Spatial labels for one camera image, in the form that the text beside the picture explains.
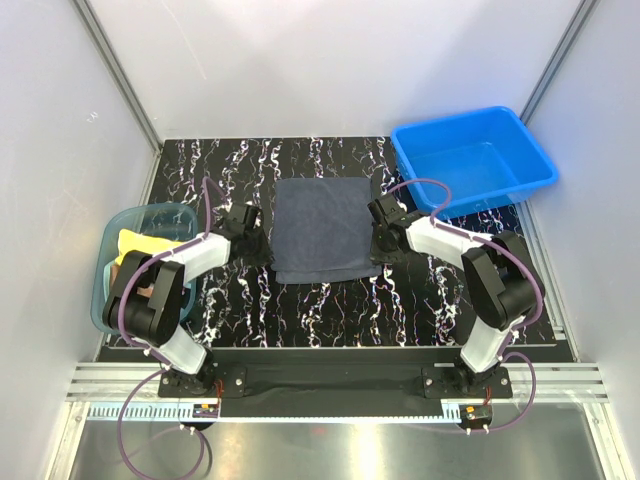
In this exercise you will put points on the yellow towel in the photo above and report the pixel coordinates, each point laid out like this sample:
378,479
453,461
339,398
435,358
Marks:
129,240

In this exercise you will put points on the blue plastic bin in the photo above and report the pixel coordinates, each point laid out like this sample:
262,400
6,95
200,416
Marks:
471,162

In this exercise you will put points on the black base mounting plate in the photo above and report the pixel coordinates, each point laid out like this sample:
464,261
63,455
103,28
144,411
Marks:
341,383

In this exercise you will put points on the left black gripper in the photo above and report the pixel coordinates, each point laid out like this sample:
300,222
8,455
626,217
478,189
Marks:
266,255

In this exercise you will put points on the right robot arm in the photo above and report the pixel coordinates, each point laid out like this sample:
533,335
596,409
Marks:
504,288

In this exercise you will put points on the dark grey-blue towel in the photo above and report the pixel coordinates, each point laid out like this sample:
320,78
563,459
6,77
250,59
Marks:
322,230

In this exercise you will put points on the aluminium rail with cable duct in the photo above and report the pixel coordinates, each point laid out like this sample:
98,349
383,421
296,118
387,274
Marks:
130,390

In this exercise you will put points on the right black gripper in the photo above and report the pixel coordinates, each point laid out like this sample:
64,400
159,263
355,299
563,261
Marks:
379,256

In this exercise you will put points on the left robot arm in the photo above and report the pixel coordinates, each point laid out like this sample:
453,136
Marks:
146,297

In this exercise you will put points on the clear teal plastic bin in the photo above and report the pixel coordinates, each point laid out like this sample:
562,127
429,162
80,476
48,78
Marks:
172,221

